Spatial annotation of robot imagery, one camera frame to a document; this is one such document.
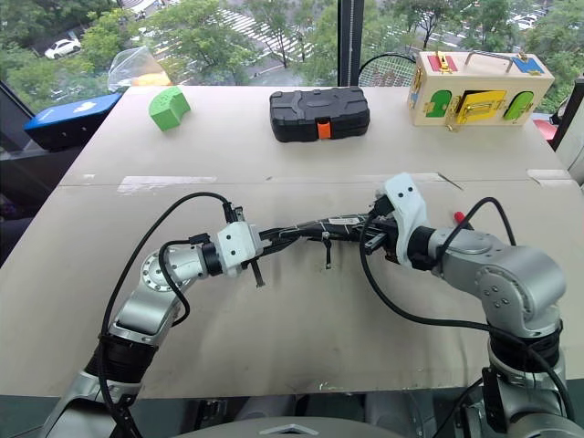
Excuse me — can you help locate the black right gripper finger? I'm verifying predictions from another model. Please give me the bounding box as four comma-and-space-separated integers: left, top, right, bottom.
361, 229, 390, 253
366, 199, 390, 225

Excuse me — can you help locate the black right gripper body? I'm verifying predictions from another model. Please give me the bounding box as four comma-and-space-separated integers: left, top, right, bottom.
380, 199, 403, 265

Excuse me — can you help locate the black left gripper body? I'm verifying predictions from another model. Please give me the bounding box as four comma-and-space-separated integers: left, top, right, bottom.
256, 228, 278, 258

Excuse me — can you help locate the black tool case orange latch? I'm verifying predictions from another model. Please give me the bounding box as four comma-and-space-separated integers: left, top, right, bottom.
268, 86, 372, 144

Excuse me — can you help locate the badminton racket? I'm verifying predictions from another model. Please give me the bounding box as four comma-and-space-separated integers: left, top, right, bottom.
358, 51, 423, 89

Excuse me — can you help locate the grey robot torso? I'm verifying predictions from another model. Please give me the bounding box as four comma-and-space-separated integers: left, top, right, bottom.
172, 412, 467, 438

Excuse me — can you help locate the wooden lock box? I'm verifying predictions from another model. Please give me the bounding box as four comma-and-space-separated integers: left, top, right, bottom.
406, 50, 556, 134

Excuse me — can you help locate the green foam block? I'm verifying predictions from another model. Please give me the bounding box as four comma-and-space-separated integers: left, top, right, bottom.
148, 86, 193, 133

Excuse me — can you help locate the red object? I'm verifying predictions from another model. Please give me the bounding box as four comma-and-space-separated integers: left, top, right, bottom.
530, 117, 560, 143

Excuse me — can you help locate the clear plastic bag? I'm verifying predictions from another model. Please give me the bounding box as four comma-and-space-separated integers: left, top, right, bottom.
107, 45, 172, 90

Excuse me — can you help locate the blue box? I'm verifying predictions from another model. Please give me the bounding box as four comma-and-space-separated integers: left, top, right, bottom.
23, 92, 124, 152

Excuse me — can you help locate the white car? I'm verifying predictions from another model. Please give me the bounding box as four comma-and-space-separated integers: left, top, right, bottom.
44, 37, 83, 61

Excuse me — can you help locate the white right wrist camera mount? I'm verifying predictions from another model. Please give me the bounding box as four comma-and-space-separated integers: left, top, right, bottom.
381, 172, 428, 266

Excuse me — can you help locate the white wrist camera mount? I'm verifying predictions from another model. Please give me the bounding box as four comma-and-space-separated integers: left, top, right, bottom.
215, 222, 266, 279
381, 172, 428, 266

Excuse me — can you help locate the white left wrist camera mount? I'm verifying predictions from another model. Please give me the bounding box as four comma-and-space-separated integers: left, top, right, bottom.
215, 222, 266, 279

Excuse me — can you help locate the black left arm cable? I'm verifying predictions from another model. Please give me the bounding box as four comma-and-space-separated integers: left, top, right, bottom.
96, 191, 244, 438

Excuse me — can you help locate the dark window frame post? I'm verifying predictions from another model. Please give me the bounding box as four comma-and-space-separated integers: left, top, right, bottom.
337, 0, 365, 88

